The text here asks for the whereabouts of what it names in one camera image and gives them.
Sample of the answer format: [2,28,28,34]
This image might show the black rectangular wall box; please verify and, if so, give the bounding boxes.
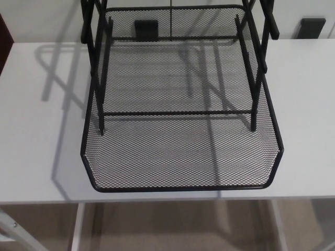
[135,19,159,40]
[300,17,327,39]

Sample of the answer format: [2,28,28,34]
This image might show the white metal desk leg frame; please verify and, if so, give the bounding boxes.
[269,200,335,251]
[0,203,86,251]

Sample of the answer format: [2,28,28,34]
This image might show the dark brown wooden panel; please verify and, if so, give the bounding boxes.
[0,13,14,76]

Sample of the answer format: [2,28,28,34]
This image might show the black wire file rack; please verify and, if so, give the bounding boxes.
[80,0,281,136]

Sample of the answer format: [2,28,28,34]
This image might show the black mesh file tray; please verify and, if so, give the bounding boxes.
[80,4,285,193]

